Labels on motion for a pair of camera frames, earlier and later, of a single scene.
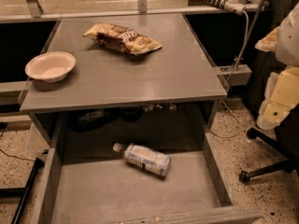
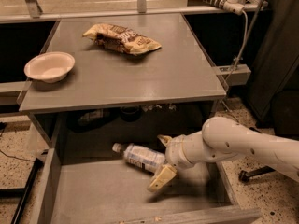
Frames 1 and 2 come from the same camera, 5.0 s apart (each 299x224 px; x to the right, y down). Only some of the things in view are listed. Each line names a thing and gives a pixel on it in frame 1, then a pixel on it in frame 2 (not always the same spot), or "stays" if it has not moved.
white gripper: [289, 42] → [175, 154]
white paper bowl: [50, 66] stays
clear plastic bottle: [153, 161] stays
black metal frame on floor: [24, 193] stays
